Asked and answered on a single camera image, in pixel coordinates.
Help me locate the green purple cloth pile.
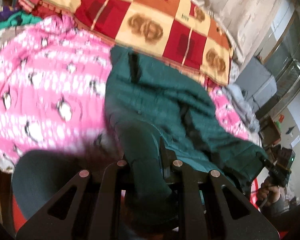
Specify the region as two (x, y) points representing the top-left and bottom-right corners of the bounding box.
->
(0, 6), (42, 30)

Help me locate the pink penguin bedsheet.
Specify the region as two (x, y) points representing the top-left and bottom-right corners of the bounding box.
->
(0, 16), (261, 178)

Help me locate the grey folded garment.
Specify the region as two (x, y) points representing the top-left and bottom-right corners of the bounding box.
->
(223, 84), (260, 133)

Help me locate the person's right hand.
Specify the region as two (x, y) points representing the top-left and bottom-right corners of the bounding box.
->
(256, 177), (281, 208)

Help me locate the grey cabinet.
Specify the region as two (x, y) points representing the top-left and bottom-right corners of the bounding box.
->
(235, 57), (277, 112)

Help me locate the red cream rose blanket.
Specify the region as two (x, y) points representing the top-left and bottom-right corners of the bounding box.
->
(18, 0), (233, 86)

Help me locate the green quilted puffer jacket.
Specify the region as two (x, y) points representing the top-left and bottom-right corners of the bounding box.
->
(12, 45), (269, 240)

